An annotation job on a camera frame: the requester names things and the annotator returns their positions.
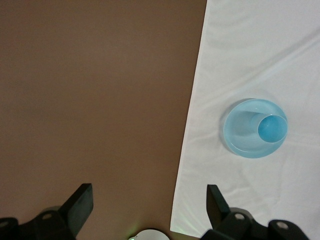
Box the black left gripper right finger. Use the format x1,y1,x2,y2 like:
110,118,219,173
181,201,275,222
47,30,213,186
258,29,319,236
200,184,314,240

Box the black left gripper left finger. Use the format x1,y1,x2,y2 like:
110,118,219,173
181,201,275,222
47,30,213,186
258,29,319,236
0,183,95,240

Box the blue cup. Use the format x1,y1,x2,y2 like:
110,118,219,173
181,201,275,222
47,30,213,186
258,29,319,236
249,112,288,145

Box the blue plate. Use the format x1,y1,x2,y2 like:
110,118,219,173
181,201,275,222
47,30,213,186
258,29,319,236
222,97,289,159

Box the white square cloth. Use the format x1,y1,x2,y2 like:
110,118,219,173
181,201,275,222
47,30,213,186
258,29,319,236
169,0,320,240

